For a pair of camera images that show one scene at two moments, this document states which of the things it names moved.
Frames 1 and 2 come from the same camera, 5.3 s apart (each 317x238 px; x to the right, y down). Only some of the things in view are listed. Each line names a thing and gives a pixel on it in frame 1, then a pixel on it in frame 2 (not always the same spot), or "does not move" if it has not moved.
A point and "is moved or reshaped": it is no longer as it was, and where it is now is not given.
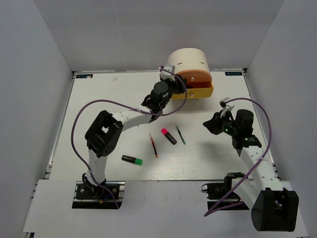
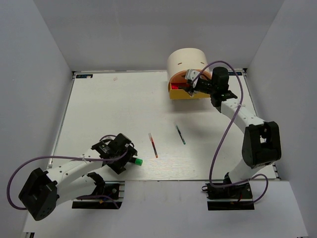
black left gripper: x=179 y=88 → x=119 y=166
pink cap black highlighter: x=169 y=136 is moved or reshaped
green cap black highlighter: x=134 y=160 does not move
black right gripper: x=214 y=124 → x=191 y=89
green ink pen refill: x=181 y=135 does not move
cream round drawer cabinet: x=193 y=64 does not move
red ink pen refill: x=153 y=145 does not move
